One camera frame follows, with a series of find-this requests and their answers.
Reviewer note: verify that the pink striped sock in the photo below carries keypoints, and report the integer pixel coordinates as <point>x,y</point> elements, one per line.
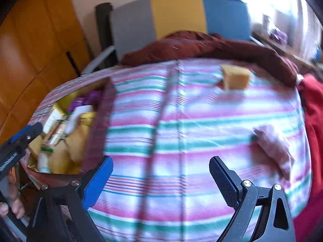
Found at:
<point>276,146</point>

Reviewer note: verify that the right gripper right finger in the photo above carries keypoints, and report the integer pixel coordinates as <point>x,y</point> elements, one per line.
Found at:
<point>228,182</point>

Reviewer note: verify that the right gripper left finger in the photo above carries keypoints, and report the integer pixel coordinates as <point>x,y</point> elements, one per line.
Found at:
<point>94,181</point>

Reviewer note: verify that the purple snack packet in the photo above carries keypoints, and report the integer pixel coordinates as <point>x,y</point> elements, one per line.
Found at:
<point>79,101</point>
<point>94,97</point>

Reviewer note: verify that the person's hand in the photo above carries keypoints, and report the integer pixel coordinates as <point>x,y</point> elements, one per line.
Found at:
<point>12,196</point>

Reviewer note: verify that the wooden wardrobe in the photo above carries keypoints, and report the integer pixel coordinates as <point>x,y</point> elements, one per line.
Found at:
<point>42,47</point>

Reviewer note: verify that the cream sock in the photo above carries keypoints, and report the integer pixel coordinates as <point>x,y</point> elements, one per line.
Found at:
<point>43,163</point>

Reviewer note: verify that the red fleece blanket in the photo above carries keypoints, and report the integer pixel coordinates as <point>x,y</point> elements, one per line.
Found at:
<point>308,224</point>

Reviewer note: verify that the wooden desk with clutter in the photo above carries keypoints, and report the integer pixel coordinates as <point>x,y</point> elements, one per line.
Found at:
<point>279,43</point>

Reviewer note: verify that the yellow sock bundle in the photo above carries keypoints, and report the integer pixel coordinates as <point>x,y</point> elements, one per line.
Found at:
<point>87,118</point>

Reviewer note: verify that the green white tea box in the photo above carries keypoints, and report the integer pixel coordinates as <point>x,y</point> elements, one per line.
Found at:
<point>55,114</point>

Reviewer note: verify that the cracker packet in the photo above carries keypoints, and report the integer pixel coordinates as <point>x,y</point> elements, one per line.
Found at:
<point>54,136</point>

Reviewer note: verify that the maroon gold gift box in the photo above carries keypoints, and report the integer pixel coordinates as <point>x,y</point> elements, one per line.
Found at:
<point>94,149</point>

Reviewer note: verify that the grey yellow blue headboard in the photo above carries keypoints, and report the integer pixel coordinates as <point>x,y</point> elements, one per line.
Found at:
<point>141,22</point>

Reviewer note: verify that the white foam bar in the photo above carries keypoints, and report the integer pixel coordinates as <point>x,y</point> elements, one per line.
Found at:
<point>74,118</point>

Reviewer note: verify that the yellow sponge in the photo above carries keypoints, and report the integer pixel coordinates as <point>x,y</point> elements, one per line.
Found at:
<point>76,142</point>
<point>35,146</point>
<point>60,161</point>

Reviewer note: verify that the maroon puffer jacket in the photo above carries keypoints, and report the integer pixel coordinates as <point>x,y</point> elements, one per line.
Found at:
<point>191,44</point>

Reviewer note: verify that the large yellow sponge block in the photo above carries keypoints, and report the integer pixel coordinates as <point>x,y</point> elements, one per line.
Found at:
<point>235,77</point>

